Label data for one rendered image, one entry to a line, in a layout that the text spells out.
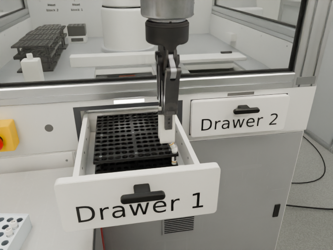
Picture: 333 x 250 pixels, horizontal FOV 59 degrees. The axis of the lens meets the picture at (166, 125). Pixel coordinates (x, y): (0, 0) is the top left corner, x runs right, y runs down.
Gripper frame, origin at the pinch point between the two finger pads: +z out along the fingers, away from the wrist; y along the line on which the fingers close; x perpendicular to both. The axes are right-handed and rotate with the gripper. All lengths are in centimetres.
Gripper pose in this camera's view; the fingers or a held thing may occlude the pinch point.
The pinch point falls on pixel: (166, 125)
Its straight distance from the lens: 59.0
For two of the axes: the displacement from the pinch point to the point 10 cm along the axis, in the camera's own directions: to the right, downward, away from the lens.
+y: -1.7, -4.6, 8.7
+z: -0.1, 8.9, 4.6
